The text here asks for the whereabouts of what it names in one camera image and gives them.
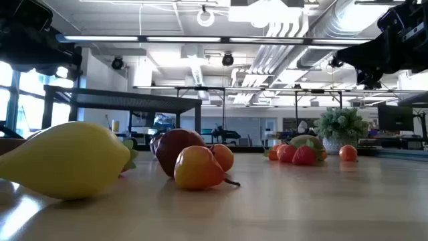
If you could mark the yellow cylinder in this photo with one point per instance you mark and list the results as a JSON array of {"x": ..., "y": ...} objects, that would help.
[{"x": 115, "y": 126}]

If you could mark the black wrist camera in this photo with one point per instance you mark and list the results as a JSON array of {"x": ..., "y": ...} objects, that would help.
[
  {"x": 33, "y": 15},
  {"x": 391, "y": 20}
]

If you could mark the green plant in white pot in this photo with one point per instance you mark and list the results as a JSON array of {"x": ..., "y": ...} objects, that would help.
[{"x": 341, "y": 127}]

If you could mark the black bar with light strips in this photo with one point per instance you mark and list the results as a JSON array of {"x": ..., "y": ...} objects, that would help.
[{"x": 225, "y": 39}]

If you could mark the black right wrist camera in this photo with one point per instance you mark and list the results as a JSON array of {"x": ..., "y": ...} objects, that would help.
[{"x": 391, "y": 20}]

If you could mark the black ceiling camera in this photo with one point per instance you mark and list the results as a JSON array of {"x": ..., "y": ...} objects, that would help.
[
  {"x": 227, "y": 60},
  {"x": 117, "y": 63},
  {"x": 334, "y": 63}
]

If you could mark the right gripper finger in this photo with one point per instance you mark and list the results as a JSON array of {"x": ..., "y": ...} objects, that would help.
[
  {"x": 371, "y": 55},
  {"x": 368, "y": 79}
]

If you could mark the black background robot arm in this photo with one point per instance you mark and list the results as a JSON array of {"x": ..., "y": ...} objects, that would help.
[{"x": 227, "y": 134}]

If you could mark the black computer monitor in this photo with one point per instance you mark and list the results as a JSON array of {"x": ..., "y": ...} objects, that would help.
[{"x": 396, "y": 118}]

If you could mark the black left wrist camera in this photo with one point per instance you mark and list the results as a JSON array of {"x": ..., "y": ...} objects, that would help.
[{"x": 33, "y": 15}]

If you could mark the person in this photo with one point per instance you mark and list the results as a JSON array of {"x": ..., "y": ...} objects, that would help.
[{"x": 302, "y": 127}]

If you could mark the black aluminium table frame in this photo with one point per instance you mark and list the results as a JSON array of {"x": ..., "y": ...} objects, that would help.
[{"x": 244, "y": 148}]

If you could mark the black metal background frame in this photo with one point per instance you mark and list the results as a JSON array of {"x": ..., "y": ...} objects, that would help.
[{"x": 296, "y": 107}]

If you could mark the blue machine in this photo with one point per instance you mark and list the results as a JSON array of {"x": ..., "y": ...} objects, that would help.
[{"x": 164, "y": 121}]

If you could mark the dark red apple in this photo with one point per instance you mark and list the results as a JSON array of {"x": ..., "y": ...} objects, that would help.
[{"x": 174, "y": 147}]

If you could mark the black background desk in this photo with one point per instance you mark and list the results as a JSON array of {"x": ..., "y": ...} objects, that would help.
[{"x": 394, "y": 142}]

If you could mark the red plastic strawberry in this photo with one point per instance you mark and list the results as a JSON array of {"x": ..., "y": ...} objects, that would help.
[
  {"x": 128, "y": 146},
  {"x": 303, "y": 156},
  {"x": 288, "y": 155},
  {"x": 272, "y": 155}
]

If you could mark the grey perforated metal shelf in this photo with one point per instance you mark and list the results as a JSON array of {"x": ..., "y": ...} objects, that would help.
[{"x": 117, "y": 100}]

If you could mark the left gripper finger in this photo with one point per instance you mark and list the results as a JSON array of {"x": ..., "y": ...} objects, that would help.
[
  {"x": 75, "y": 74},
  {"x": 57, "y": 52}
]

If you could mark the yellow plastic lemon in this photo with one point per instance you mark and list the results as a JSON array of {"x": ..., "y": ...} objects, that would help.
[{"x": 63, "y": 160}]

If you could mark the orange pear with stem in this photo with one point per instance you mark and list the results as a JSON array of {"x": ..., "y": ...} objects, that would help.
[
  {"x": 197, "y": 167},
  {"x": 347, "y": 153}
]

